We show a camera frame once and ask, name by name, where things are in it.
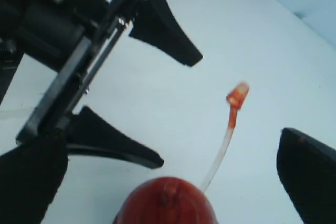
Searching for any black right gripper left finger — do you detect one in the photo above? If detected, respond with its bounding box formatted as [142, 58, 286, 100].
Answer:
[1, 137, 68, 223]

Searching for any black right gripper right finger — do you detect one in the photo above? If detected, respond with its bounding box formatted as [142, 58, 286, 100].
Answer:
[276, 127, 335, 223]

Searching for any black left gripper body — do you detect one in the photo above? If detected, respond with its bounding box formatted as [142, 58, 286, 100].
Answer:
[1, 0, 146, 145]

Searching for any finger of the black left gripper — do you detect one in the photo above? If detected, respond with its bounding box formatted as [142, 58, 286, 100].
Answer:
[65, 106, 164, 169]
[129, 0, 203, 67]

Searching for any red sauce squeeze bottle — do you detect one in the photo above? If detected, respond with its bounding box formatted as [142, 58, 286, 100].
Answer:
[113, 82, 249, 224]

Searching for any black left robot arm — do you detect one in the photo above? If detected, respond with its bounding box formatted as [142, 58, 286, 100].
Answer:
[1, 0, 203, 169]

